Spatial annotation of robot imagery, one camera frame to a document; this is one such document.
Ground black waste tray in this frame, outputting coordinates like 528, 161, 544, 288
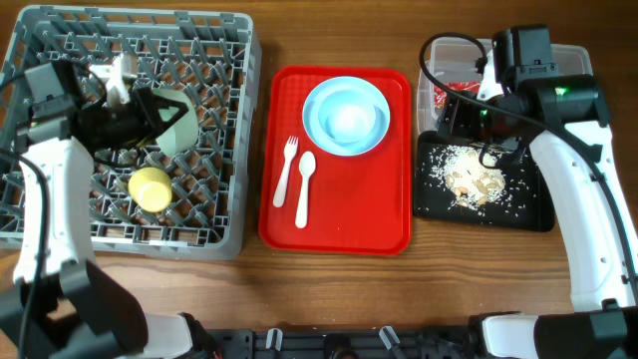
413, 132, 554, 231

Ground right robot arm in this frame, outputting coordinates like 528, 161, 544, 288
473, 25, 637, 358

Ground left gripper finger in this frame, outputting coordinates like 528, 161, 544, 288
131, 87, 188, 120
137, 115, 179, 145

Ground white plastic spoon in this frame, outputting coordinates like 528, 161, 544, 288
295, 151, 316, 228

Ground light green bowl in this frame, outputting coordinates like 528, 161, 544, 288
153, 89, 199, 157

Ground grey dishwasher rack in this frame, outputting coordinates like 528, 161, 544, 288
1, 5, 262, 260

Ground red plastic tray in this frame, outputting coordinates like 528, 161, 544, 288
259, 65, 413, 255

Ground clear plastic bin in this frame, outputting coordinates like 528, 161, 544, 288
416, 37, 593, 133

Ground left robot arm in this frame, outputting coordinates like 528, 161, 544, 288
1, 60, 209, 358

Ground white plastic fork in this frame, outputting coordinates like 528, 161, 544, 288
272, 136, 299, 207

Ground rice and food scraps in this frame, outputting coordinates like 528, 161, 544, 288
424, 146, 535, 217

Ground small light blue bowl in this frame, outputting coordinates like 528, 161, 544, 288
318, 89, 376, 144

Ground yellow plastic cup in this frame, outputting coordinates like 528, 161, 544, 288
128, 168, 172, 212

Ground large light blue plate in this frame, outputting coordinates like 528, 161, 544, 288
302, 76, 391, 157

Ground red ketchup sachet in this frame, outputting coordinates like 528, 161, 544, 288
433, 80, 482, 109

